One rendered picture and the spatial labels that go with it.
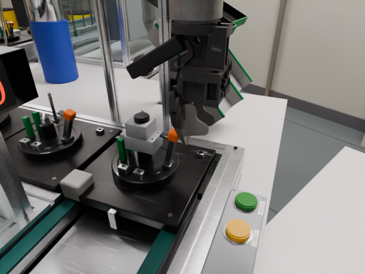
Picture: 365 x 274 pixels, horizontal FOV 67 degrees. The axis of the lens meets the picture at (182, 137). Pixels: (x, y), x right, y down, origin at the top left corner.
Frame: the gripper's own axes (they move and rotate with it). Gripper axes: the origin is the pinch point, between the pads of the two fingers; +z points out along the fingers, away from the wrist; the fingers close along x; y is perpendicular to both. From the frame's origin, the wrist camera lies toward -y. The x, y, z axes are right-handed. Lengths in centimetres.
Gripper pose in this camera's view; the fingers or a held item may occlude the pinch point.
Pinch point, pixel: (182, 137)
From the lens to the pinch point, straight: 50.3
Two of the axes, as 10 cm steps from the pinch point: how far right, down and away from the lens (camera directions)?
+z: 0.0, 8.5, 5.3
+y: 9.3, 1.9, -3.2
